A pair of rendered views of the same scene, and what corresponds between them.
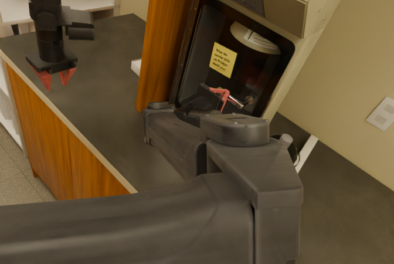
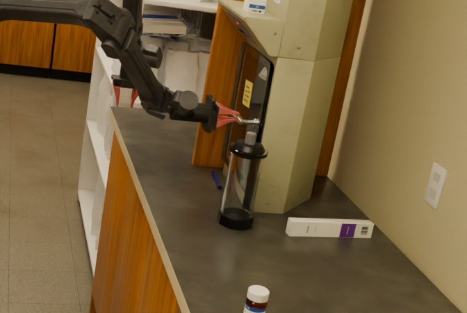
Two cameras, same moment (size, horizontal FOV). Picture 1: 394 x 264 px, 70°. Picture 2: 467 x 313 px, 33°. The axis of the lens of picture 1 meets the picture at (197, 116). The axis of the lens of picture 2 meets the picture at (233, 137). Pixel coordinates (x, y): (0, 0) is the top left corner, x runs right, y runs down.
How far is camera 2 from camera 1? 1.94 m
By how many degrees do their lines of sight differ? 44
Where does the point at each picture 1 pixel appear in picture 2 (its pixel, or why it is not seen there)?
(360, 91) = (420, 163)
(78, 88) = (153, 141)
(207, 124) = not seen: hidden behind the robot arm
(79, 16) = (149, 47)
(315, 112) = (394, 205)
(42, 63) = (118, 78)
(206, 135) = not seen: hidden behind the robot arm
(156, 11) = (212, 57)
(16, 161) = (80, 293)
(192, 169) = not seen: hidden behind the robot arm
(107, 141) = (146, 165)
